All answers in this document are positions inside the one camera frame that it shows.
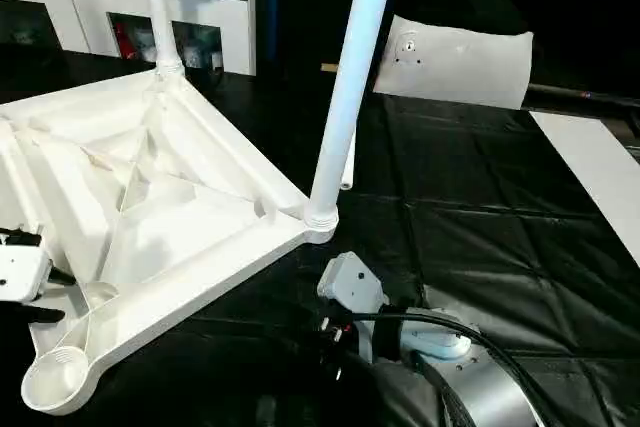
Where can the white plastic table top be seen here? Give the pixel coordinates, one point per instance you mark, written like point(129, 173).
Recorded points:
point(170, 177)

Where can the white plastic table leg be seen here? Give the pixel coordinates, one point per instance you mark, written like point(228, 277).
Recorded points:
point(160, 7)
point(348, 162)
point(350, 77)

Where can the black work mat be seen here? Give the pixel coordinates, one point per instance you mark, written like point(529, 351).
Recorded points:
point(480, 227)

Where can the small brown block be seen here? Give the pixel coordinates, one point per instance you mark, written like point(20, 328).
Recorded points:
point(330, 68)

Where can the white cabinet with glass doors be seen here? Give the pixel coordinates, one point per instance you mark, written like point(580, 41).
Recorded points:
point(90, 2)

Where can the flat white board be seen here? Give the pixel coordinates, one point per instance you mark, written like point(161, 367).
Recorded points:
point(595, 177)

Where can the white plastic bag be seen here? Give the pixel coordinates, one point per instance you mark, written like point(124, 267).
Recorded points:
point(460, 62)

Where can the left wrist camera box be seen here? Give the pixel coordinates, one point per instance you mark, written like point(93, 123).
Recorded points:
point(22, 269)

